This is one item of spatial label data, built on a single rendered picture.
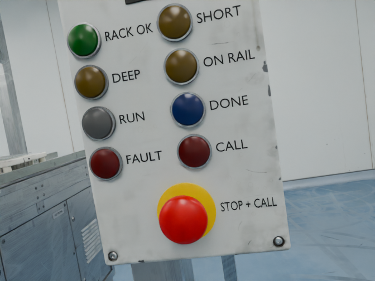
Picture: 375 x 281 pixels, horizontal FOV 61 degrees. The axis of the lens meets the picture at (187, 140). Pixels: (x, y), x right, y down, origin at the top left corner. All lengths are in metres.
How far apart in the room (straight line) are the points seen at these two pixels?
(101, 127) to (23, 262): 1.11
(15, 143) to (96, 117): 1.50
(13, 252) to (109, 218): 1.03
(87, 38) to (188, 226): 0.18
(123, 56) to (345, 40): 3.98
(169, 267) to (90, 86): 0.21
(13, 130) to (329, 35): 3.44
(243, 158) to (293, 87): 3.69
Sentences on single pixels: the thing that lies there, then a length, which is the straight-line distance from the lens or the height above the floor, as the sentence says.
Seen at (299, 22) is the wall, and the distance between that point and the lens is 4.09.
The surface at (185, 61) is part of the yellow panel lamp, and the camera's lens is 0.26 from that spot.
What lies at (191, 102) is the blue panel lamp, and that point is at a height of 1.09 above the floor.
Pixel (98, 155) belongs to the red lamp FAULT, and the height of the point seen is 1.05.
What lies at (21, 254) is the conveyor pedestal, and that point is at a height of 0.67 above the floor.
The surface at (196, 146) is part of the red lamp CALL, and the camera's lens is 0.26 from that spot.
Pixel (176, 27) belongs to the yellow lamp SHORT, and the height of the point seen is 1.15.
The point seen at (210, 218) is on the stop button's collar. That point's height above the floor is 0.99.
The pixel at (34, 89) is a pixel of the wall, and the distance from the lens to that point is 4.33.
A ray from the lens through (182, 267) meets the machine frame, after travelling 0.38.
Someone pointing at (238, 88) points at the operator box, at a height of 1.09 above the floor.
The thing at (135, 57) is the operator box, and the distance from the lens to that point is 0.28.
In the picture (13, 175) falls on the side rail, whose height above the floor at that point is 0.96.
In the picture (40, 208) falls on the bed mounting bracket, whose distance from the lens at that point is 1.43.
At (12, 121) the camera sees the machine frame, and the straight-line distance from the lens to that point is 1.78.
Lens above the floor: 1.08
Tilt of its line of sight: 5 degrees down
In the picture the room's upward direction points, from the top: 9 degrees counter-clockwise
